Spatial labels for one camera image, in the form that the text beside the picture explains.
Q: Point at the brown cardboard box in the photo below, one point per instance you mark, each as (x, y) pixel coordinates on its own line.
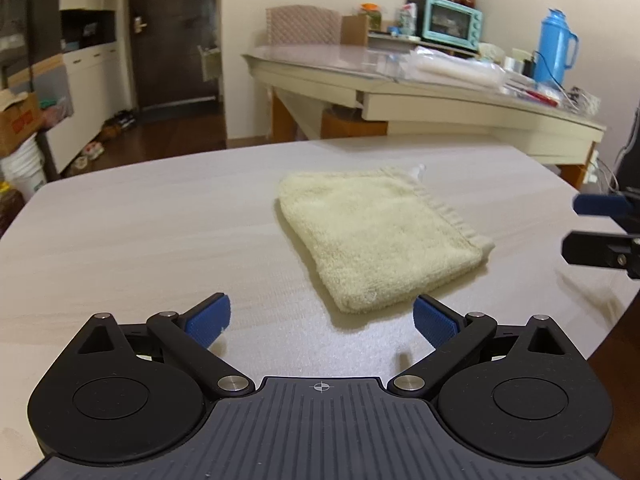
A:
(20, 125)

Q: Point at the clear bag of white rolls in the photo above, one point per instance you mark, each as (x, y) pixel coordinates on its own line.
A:
(455, 70)

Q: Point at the straw hat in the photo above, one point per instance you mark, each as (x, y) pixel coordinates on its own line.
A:
(12, 101)

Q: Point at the quilted chair back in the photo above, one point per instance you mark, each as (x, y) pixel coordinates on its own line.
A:
(302, 25)

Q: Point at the black charger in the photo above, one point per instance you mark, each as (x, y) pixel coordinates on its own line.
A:
(530, 67)

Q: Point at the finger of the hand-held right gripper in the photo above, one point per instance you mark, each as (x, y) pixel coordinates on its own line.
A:
(600, 204)
(590, 249)

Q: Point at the dark wooden door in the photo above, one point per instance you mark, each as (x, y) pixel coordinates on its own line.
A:
(170, 35)

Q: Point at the cream dining table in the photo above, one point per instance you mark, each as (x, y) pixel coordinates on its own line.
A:
(450, 110)

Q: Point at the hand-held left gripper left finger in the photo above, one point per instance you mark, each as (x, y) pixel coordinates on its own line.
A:
(207, 320)

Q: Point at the black white sneaker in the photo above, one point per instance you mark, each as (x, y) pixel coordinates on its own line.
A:
(127, 121)

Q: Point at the silver door lock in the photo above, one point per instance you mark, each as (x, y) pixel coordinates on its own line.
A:
(139, 25)

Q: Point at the white power strip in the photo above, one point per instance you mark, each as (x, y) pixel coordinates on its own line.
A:
(592, 167)

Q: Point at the orange lid jar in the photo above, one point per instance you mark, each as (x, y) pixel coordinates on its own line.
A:
(371, 16)

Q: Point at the small brown carton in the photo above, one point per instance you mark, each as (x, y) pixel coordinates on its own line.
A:
(354, 30)

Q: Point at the colourful clothes pile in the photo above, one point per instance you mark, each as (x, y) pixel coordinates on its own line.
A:
(56, 112)

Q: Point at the crumpled clear plastic bag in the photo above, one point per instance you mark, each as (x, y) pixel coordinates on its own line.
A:
(582, 100)

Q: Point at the cream terry towel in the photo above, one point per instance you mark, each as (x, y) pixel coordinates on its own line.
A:
(375, 235)

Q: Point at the white plastic bucket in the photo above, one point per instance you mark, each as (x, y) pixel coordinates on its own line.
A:
(22, 170)

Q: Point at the blue thermos flask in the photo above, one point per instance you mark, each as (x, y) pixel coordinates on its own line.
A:
(552, 50)

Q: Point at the silver roll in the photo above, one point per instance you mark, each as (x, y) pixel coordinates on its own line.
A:
(512, 65)

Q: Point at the white tissue box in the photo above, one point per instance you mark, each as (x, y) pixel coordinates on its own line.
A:
(491, 52)

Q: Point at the red white carton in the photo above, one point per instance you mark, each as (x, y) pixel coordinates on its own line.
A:
(407, 19)

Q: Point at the teal toaster oven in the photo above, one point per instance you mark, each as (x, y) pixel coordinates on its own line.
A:
(452, 25)

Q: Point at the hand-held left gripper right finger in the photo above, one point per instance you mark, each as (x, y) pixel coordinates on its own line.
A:
(435, 322)

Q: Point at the black case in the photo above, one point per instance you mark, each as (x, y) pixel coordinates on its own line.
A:
(630, 155)

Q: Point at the brown shoe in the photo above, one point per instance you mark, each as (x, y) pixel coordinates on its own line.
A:
(111, 129)

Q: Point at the white hallway cabinet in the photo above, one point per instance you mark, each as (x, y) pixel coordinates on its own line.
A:
(95, 85)

